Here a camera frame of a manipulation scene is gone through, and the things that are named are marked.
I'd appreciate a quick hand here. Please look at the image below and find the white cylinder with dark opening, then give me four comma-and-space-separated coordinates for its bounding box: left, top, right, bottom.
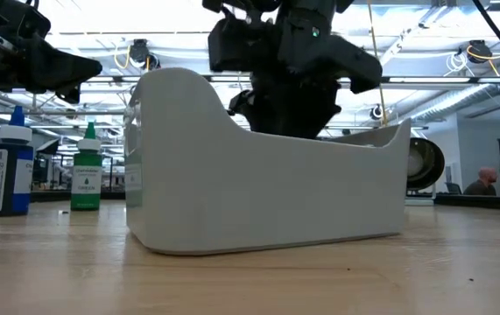
405, 136, 447, 192

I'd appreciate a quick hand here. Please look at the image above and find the large green food coloring bottle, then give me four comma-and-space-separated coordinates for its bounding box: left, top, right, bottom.
70, 122, 103, 212

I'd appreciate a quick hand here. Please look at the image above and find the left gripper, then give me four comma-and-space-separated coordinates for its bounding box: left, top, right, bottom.
0, 24, 104, 106

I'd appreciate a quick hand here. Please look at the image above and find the person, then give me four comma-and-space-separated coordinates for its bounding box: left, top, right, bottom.
462, 165, 500, 197

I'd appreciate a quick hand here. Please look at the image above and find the white plastic storage bin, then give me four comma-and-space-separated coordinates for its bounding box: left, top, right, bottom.
123, 66, 412, 256

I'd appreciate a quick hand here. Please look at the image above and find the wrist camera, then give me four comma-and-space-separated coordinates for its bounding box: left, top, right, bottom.
201, 0, 257, 74
0, 0, 53, 40

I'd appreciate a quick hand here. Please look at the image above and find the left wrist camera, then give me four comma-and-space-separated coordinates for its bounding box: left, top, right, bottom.
0, 0, 53, 40

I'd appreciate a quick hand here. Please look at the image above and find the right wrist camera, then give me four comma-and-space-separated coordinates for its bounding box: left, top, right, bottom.
201, 0, 257, 74

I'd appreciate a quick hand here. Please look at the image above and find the yellow cable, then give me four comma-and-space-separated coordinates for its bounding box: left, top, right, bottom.
366, 0, 390, 130

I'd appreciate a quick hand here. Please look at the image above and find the large blue food coloring bottle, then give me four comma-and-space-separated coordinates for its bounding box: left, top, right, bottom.
0, 105, 35, 218

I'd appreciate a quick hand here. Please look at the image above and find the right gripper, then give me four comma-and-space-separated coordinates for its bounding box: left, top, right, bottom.
227, 0, 384, 139

